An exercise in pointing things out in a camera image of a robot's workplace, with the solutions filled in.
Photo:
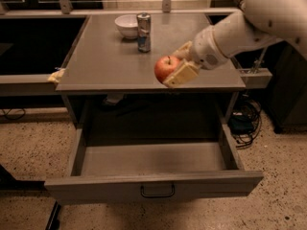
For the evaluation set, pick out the grey metal rail frame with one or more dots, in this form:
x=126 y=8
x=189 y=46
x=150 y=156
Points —
x=96 y=11

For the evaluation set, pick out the grey open top drawer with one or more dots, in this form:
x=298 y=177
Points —
x=185 y=143

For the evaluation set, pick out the red apple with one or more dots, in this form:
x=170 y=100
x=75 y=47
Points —
x=165 y=66

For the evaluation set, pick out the white ceramic bowl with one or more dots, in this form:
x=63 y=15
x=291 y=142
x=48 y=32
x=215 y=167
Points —
x=127 y=26

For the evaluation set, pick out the silver blue drink can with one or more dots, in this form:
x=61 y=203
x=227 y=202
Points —
x=144 y=32

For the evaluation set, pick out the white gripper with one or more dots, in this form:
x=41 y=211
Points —
x=203 y=50

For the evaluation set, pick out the black drawer handle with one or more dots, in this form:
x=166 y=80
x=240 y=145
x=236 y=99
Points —
x=157 y=191

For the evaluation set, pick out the yellow tape piece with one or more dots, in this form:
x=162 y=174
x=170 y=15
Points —
x=56 y=76

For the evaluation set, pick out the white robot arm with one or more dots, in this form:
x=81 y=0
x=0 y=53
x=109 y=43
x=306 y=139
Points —
x=256 y=25

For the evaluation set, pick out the grey counter cabinet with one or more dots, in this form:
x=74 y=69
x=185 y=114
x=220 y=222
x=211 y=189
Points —
x=103 y=62

